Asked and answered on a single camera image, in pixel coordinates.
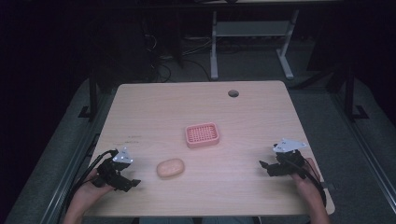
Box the black metal stand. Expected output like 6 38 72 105
343 62 370 123
78 66 101 123

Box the floor cables bundle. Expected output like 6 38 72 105
141 31 216 82

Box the peach oval soap bar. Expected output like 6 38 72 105
156 158 186 179

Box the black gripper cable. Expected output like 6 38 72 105
61 149 120 220
289 159 328 209

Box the pink perforated soap dish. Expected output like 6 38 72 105
185 121 220 149

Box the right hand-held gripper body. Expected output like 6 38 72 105
270 138 308 178

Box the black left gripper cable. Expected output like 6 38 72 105
61 149 120 220

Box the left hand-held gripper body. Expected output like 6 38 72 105
92 147 134 191

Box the person's right hand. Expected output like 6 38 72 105
290 157 322 203

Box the white metal desk frame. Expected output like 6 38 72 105
209 8 301 81

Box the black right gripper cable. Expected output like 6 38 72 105
289 159 328 209

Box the person's left hand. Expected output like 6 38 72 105
72 169 116 207

